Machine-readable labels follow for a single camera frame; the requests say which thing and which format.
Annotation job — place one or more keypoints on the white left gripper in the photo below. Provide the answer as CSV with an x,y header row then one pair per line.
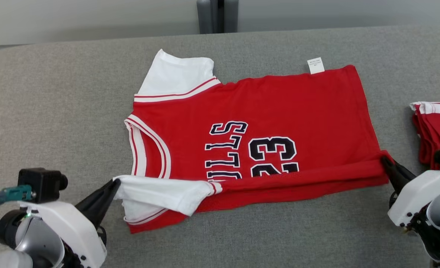
x,y
78,238

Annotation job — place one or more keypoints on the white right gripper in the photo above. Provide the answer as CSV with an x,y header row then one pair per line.
x,y
420,193

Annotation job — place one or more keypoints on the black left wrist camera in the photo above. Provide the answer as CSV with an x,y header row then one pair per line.
x,y
41,184

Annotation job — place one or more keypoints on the grey partition post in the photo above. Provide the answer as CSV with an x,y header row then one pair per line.
x,y
216,15

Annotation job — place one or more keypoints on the red white basketball jersey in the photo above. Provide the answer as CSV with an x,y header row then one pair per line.
x,y
279,100

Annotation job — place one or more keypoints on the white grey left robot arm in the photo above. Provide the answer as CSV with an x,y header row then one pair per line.
x,y
34,242

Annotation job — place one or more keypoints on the pile of red jerseys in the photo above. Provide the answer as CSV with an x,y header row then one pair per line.
x,y
439,126

